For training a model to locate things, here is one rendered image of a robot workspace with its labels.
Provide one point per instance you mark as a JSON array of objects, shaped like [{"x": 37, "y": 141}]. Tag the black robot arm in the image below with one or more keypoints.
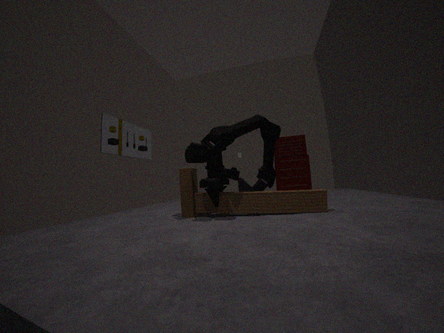
[{"x": 223, "y": 136}]

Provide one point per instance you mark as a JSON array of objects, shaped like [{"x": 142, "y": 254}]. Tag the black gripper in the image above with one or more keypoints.
[{"x": 213, "y": 182}]

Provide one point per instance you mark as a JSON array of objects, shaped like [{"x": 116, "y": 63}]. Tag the long brown wooden board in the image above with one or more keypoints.
[{"x": 259, "y": 202}]

